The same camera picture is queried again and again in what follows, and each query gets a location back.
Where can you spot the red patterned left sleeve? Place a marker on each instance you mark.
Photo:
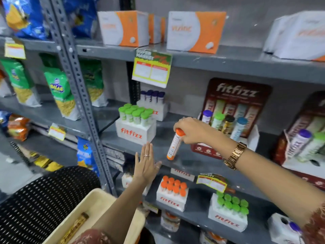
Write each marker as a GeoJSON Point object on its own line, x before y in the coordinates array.
{"type": "Point", "coordinates": [91, 237]}

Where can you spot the white and orange box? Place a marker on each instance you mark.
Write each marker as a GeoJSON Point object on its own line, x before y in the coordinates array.
{"type": "Point", "coordinates": [119, 29]}
{"type": "Point", "coordinates": [297, 35]}
{"type": "Point", "coordinates": [193, 31]}
{"type": "Point", "coordinates": [157, 29]}

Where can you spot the person's right hand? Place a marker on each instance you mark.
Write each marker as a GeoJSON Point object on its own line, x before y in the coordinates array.
{"type": "Point", "coordinates": [198, 132]}

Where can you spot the orange snack bag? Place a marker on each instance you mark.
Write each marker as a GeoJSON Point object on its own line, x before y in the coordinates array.
{"type": "Point", "coordinates": [17, 127]}

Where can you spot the person's left thumb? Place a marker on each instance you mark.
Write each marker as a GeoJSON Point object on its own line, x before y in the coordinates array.
{"type": "Point", "coordinates": [158, 166]}

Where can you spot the clear jar with orange label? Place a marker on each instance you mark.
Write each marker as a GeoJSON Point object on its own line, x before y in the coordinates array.
{"type": "Point", "coordinates": [170, 222]}

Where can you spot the red patterned right sleeve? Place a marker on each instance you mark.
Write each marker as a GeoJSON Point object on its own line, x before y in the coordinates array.
{"type": "Point", "coordinates": [314, 226]}

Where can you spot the blue-capped tube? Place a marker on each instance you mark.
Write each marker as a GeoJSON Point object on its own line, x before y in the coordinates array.
{"type": "Point", "coordinates": [238, 128]}

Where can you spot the gold wrist watch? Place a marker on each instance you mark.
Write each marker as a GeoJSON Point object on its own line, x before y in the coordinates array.
{"type": "Point", "coordinates": [234, 156]}

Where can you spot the black mesh chair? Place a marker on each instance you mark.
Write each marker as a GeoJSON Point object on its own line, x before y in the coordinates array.
{"type": "Point", "coordinates": [38, 203]}

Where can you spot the red patterned sleeve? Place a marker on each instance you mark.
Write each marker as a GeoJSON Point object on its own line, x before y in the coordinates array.
{"type": "Point", "coordinates": [91, 237]}
{"type": "Point", "coordinates": [314, 226]}

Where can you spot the yellow packets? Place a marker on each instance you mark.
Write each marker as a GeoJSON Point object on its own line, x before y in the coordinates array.
{"type": "Point", "coordinates": [48, 163]}

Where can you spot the green snack bag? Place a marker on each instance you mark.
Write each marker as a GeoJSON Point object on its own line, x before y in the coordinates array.
{"type": "Point", "coordinates": [21, 83]}
{"type": "Point", "coordinates": [62, 96]}
{"type": "Point", "coordinates": [95, 83]}

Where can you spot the group of orange-capped tubes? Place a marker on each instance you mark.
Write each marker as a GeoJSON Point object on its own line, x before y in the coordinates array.
{"type": "Point", "coordinates": [174, 185]}

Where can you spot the person's left forearm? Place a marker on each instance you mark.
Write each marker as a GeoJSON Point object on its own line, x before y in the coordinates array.
{"type": "Point", "coordinates": [121, 210]}

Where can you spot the dark red display stand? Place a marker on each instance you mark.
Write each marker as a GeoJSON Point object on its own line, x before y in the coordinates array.
{"type": "Point", "coordinates": [237, 95]}
{"type": "Point", "coordinates": [304, 165]}

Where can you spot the stack of flat boxes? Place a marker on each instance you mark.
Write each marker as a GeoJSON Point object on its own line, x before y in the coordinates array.
{"type": "Point", "coordinates": [115, 158]}

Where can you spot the grey metal shelving rack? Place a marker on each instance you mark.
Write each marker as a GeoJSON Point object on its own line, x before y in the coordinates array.
{"type": "Point", "coordinates": [76, 81]}

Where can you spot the person's left hand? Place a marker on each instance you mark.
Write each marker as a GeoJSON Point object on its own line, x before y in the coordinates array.
{"type": "Point", "coordinates": [144, 172]}

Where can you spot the white tube display box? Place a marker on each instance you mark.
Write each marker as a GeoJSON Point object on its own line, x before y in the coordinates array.
{"type": "Point", "coordinates": [126, 180]}
{"type": "Point", "coordinates": [280, 231]}
{"type": "Point", "coordinates": [226, 219]}
{"type": "Point", "coordinates": [158, 111]}
{"type": "Point", "coordinates": [182, 174]}
{"type": "Point", "coordinates": [171, 202]}
{"type": "Point", "coordinates": [134, 133]}

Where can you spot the purple-capped tube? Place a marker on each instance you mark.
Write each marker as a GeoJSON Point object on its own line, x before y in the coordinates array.
{"type": "Point", "coordinates": [295, 226]}
{"type": "Point", "coordinates": [143, 95]}
{"type": "Point", "coordinates": [298, 143]}
{"type": "Point", "coordinates": [161, 97]}
{"type": "Point", "coordinates": [155, 96]}
{"type": "Point", "coordinates": [148, 95]}
{"type": "Point", "coordinates": [207, 116]}

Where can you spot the person's right fingers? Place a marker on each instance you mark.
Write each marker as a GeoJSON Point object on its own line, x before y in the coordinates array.
{"type": "Point", "coordinates": [181, 124]}

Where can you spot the black-capped gold tube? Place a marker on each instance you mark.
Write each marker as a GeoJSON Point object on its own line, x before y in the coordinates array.
{"type": "Point", "coordinates": [227, 124]}

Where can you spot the green and yellow shelf tag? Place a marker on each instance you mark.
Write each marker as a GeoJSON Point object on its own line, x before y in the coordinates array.
{"type": "Point", "coordinates": [212, 182]}
{"type": "Point", "coordinates": [151, 69]}

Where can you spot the person's right forearm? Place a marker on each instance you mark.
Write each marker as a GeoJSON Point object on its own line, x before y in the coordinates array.
{"type": "Point", "coordinates": [274, 185]}

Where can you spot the small blue yellow snack bag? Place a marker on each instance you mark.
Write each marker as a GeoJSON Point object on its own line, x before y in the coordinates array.
{"type": "Point", "coordinates": [85, 154]}

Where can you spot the orange-capped white tube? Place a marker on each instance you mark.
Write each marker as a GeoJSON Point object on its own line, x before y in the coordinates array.
{"type": "Point", "coordinates": [174, 147]}

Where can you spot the beige plastic tray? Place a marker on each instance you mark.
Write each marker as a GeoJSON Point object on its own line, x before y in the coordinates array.
{"type": "Point", "coordinates": [94, 203]}

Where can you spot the green-capped tube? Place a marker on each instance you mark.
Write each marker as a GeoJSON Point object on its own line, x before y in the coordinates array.
{"type": "Point", "coordinates": [217, 120]}
{"type": "Point", "coordinates": [311, 147]}

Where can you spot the yellow price tag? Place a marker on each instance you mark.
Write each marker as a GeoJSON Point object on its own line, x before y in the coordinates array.
{"type": "Point", "coordinates": [15, 50]}
{"type": "Point", "coordinates": [57, 132]}

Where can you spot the person's left little finger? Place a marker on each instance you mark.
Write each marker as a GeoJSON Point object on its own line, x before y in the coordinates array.
{"type": "Point", "coordinates": [137, 161]}

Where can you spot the group of green-capped tubes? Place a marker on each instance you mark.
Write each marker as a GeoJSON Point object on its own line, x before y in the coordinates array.
{"type": "Point", "coordinates": [135, 114]}
{"type": "Point", "coordinates": [232, 203]}

